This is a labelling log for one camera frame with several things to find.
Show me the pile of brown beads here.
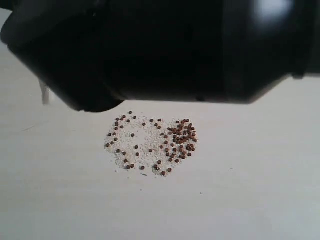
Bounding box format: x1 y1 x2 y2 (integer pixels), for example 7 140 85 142
104 110 199 177

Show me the wooden paint brush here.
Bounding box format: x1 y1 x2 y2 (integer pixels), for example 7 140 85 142
39 80 51 105

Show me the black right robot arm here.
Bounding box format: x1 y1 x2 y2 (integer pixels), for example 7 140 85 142
0 0 320 113

